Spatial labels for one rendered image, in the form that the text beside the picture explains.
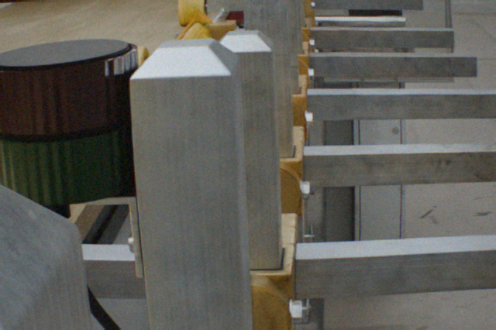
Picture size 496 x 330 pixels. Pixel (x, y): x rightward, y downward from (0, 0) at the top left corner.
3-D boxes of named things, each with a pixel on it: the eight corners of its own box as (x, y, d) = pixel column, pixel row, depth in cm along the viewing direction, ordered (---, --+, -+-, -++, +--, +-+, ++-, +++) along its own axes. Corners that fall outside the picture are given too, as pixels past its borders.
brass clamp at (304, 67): (315, 75, 146) (312, 41, 145) (314, 95, 133) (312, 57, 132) (271, 76, 147) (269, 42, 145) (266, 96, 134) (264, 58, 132)
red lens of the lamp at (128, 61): (153, 92, 39) (150, 36, 39) (123, 131, 34) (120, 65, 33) (12, 100, 40) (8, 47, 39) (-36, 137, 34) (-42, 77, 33)
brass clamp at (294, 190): (311, 177, 98) (310, 125, 97) (309, 225, 85) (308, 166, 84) (246, 179, 99) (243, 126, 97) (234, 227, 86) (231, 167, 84)
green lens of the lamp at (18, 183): (156, 156, 40) (153, 100, 39) (129, 204, 34) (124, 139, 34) (16, 159, 40) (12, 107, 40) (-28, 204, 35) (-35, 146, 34)
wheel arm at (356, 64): (473, 73, 141) (473, 49, 140) (477, 78, 137) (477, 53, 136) (127, 80, 145) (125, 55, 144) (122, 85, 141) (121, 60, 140)
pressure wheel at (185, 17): (202, 3, 209) (205, 32, 215) (205, -18, 215) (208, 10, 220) (173, 5, 209) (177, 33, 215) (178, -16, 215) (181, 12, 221)
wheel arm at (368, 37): (452, 45, 164) (451, 28, 164) (454, 48, 161) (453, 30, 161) (235, 46, 167) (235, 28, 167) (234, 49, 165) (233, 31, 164)
